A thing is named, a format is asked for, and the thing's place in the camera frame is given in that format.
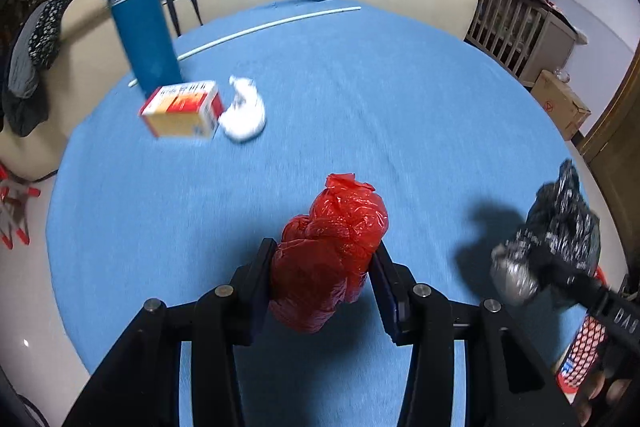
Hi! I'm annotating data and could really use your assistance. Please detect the yellow red medicine box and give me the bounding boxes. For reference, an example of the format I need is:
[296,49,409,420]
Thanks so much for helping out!
[138,81,225,142]

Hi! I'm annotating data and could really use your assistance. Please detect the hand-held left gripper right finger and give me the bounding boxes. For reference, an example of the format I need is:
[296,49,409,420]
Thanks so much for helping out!
[369,243,581,427]

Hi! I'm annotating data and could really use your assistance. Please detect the grey knitted cloth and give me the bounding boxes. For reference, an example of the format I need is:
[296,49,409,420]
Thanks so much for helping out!
[7,2,51,98]

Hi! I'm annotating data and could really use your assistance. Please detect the grey plastic bag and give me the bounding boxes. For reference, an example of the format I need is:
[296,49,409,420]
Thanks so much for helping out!
[490,239,543,306]

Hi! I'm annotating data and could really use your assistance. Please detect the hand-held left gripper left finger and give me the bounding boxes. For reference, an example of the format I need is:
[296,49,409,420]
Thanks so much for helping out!
[62,237,278,427]

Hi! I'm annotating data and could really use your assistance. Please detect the thin white plastic tube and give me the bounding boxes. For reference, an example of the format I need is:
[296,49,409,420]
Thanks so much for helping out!
[128,6,362,86]

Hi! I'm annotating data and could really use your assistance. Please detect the person's right hand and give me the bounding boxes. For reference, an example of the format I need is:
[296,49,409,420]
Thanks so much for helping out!
[572,369,633,427]

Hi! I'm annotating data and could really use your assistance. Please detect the black padded jacket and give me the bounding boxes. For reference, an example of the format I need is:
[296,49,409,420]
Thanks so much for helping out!
[2,89,48,138]

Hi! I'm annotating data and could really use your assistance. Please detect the brown cardboard box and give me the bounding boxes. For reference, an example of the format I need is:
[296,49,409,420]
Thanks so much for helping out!
[530,70,591,142]

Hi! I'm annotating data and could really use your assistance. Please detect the crumpled white plastic bag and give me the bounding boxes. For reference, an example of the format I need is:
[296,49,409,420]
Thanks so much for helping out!
[218,77,267,142]

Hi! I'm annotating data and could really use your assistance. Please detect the red plastic bag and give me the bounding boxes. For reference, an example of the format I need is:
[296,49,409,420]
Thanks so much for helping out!
[268,173,390,334]

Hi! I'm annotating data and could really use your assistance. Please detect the black floral cloth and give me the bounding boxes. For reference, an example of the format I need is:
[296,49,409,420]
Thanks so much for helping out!
[27,0,106,68]

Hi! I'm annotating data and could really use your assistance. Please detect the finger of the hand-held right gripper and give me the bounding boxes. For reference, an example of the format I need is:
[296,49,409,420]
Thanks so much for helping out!
[530,247,610,310]

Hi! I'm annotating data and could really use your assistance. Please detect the wooden crib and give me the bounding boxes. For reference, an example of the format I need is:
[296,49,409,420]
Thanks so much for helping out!
[435,0,588,88]

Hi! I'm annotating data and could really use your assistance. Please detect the tall blue thermos bottle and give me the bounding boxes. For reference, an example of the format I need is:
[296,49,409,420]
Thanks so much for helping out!
[97,0,182,101]

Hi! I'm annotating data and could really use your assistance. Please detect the red grey folding stool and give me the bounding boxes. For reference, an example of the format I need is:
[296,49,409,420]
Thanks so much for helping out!
[0,164,41,250]

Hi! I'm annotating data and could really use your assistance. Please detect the black plastic bag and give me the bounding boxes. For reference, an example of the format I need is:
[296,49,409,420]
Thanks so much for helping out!
[525,159,601,308]

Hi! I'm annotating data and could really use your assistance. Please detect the red mesh trash basket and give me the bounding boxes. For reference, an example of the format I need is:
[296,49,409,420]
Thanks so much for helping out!
[554,257,620,397]

